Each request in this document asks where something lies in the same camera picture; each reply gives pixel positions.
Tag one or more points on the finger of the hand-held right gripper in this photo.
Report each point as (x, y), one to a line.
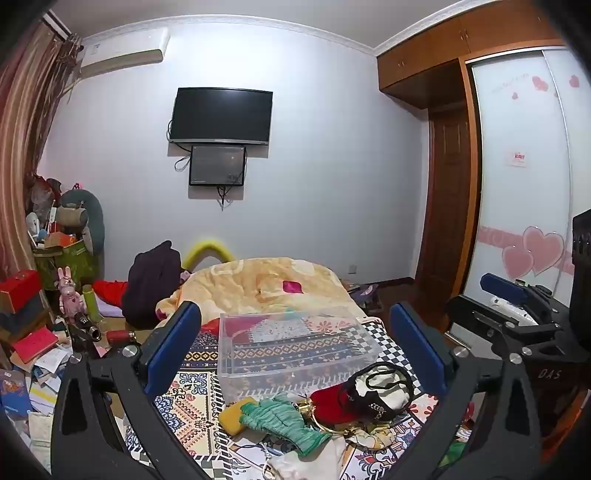
(501, 286)
(480, 321)

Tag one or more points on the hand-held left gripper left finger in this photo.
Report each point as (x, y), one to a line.
(171, 350)

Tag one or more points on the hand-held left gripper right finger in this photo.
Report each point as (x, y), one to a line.
(415, 346)

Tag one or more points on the black and white fabric pouch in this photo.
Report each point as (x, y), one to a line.
(383, 392)

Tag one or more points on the yellow sponge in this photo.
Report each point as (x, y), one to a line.
(231, 417)

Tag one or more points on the floral fabric scrunchie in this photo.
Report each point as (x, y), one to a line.
(369, 436)

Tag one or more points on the red cloth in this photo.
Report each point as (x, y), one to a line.
(330, 404)

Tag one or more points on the clear plastic storage box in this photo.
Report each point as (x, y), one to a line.
(295, 369)

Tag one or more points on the green knit glove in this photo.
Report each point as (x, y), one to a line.
(277, 417)

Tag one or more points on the white cloth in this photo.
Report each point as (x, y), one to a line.
(304, 464)

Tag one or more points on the white plastic device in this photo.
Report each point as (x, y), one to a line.
(505, 307)

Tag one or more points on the red thermos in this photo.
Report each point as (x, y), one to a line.
(119, 337)

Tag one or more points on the dark backpack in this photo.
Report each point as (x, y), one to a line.
(150, 286)

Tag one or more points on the purple bag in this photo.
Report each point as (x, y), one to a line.
(364, 295)

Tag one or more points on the white heart-print sliding wardrobe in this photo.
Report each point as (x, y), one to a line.
(521, 207)

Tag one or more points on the red garment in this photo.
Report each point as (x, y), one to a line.
(111, 291)

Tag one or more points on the black flashlight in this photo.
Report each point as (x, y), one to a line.
(87, 326)

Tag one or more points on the green cylindrical bottle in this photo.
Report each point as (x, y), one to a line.
(91, 304)

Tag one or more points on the yellow fleece blanket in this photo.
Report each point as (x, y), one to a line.
(240, 286)

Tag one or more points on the brown wooden door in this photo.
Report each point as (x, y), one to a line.
(445, 207)

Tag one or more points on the yellow foam tube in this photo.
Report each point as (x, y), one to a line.
(205, 249)

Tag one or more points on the pink rabbit toy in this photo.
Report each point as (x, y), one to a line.
(70, 297)

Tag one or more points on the red and white sticker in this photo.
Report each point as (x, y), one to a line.
(518, 158)

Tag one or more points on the green shopping bag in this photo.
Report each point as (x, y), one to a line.
(69, 267)

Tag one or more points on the pile of papers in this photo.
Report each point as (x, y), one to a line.
(41, 392)

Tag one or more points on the red book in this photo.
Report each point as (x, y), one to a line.
(34, 346)

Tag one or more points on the grey-green plush toy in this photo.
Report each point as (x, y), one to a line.
(94, 221)

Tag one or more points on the dark grey box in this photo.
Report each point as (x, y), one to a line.
(23, 321)

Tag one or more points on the red box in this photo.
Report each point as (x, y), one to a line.
(18, 288)

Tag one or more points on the small white fan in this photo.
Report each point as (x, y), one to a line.
(32, 224)

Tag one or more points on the wooden overhead cabinet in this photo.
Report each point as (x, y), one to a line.
(429, 50)

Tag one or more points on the brown striped curtain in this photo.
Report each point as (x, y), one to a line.
(27, 138)

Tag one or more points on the white air conditioner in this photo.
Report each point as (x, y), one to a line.
(124, 50)

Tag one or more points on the small black wall monitor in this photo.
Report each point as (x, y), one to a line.
(217, 165)

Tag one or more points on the black wall television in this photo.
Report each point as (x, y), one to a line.
(220, 115)

